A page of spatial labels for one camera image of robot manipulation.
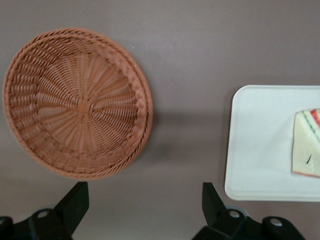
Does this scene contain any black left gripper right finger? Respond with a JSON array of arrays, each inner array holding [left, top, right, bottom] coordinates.
[[191, 181, 306, 240]]

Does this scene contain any triangle sandwich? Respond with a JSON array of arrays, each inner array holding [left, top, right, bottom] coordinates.
[[290, 107, 320, 179]]

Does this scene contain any round brown wicker basket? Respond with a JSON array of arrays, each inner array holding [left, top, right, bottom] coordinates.
[[2, 27, 154, 181]]

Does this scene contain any beige plastic serving tray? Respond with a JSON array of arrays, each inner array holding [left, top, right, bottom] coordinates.
[[223, 84, 320, 202]]

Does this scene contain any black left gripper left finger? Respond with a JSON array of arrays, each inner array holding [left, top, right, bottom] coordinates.
[[0, 181, 90, 240]]

